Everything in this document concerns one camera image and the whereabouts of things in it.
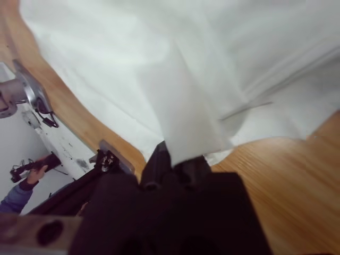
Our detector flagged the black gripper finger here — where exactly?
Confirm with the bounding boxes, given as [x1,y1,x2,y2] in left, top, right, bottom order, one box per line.
[139,140,176,191]
[174,155,213,189]

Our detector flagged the white t-shirt with black logo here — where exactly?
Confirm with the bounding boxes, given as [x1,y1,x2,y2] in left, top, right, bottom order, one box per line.
[18,0,340,167]

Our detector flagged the black handheld device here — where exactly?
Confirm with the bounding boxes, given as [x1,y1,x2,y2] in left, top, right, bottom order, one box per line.
[10,152,62,183]

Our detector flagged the bystander forearm blue sleeve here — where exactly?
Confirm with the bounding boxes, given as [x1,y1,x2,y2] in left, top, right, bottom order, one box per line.
[0,176,40,214]

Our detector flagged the bystander hand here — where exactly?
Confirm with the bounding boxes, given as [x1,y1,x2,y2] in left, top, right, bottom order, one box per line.
[25,165,48,186]

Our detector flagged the dark camera post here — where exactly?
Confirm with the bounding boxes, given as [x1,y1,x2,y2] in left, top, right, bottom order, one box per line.
[26,150,119,216]

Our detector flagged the black base cable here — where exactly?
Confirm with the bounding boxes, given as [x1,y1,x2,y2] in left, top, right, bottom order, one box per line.
[33,106,60,129]

